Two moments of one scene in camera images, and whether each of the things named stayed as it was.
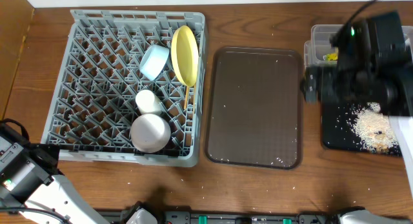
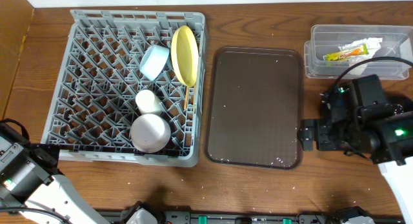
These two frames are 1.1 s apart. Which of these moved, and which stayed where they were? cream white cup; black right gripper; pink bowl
Moved: black right gripper
Stayed: cream white cup; pink bowl
